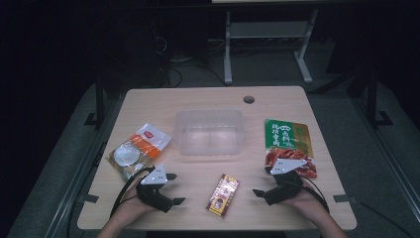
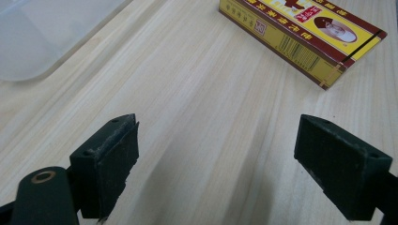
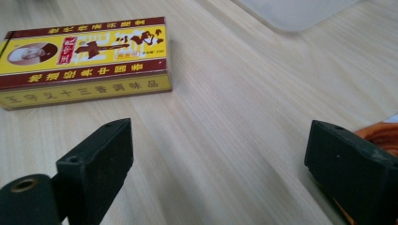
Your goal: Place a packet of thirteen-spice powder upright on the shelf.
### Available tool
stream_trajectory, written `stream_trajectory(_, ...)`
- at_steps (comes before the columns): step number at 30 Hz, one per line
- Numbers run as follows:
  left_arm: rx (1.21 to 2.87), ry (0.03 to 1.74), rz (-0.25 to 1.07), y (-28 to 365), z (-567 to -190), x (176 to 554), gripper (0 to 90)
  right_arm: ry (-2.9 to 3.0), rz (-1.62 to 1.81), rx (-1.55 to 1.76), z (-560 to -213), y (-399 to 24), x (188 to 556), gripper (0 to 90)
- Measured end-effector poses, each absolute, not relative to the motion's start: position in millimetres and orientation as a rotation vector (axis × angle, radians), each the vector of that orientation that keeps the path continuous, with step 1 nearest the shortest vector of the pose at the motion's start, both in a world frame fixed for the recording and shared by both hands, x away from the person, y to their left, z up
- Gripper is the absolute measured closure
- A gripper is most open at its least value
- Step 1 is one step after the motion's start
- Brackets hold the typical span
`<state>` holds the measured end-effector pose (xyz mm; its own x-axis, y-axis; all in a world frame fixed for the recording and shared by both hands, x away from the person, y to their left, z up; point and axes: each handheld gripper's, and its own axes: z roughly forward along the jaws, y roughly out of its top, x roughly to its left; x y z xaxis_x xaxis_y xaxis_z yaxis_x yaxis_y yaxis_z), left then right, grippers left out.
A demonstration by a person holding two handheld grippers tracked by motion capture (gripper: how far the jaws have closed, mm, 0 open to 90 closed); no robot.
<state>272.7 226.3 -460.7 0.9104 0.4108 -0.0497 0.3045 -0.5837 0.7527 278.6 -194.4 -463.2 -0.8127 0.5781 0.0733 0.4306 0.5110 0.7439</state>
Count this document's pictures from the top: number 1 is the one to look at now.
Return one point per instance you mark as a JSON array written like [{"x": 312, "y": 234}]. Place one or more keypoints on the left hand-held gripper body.
[{"x": 152, "y": 193}]

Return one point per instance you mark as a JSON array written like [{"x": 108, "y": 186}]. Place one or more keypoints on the person's left hand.
[{"x": 132, "y": 206}]

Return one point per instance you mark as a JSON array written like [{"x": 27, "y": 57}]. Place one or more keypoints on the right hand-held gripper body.
[{"x": 285, "y": 190}]

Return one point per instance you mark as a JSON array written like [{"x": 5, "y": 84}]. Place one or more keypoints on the person's right hand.
[{"x": 310, "y": 201}]

